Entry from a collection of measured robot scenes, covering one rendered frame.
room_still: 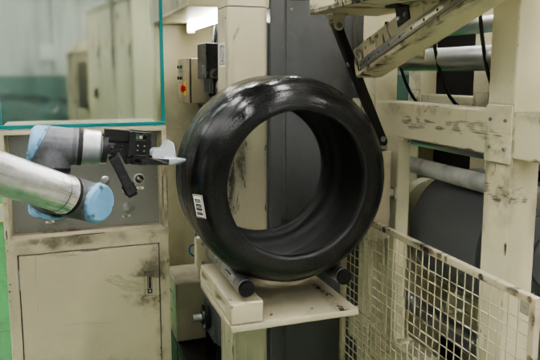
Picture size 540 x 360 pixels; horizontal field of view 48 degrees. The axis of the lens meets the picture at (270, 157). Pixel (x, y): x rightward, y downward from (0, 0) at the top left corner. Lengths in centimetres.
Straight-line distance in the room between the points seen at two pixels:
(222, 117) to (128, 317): 104
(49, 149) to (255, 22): 76
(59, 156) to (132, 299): 91
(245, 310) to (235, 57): 76
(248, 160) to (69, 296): 82
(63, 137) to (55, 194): 21
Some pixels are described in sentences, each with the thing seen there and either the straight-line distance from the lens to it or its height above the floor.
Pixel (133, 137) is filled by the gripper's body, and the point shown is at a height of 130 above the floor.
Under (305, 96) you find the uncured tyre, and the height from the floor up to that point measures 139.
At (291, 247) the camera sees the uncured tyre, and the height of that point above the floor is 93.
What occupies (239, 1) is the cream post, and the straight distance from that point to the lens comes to 188.
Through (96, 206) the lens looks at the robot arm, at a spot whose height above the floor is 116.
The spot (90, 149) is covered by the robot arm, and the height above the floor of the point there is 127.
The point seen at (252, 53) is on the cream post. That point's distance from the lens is 188.
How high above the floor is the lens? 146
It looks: 8 degrees down
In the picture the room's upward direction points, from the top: straight up
